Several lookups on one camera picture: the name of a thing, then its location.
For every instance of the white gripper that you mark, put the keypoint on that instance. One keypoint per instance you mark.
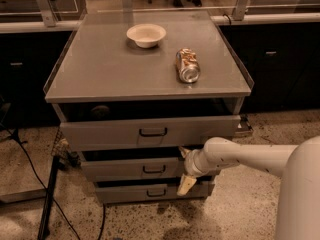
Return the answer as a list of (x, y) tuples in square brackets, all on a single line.
[(191, 164)]

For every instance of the grey drawer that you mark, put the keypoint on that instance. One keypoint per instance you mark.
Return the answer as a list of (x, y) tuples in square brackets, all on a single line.
[(133, 169), (147, 133), (149, 190)]

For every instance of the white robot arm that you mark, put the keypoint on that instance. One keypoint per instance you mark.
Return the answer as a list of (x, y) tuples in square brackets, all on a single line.
[(298, 167)]

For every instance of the grey bottom drawer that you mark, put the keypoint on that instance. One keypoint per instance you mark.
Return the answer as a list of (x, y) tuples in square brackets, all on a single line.
[(149, 190)]

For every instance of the grey top drawer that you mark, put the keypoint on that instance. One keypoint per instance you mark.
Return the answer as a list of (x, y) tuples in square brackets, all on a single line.
[(147, 133)]

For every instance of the grey drawer cabinet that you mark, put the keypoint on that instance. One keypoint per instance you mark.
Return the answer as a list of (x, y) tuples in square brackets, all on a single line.
[(105, 76)]

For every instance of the crushed soda can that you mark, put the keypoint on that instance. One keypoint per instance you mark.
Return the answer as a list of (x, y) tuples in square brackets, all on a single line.
[(187, 65)]

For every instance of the black stand pole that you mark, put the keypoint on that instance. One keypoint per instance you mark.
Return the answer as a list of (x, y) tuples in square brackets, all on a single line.
[(43, 228)]

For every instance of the white paper bowl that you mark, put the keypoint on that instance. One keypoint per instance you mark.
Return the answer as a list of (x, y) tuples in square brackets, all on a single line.
[(146, 35)]

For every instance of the metal railing post right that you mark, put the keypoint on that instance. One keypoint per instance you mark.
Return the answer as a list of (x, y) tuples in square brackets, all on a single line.
[(241, 2)]

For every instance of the metal railing post left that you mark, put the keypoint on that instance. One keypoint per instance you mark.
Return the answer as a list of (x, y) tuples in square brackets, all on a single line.
[(47, 13)]

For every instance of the horizontal white rail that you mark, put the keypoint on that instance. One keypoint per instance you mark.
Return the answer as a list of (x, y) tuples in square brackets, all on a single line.
[(28, 27)]

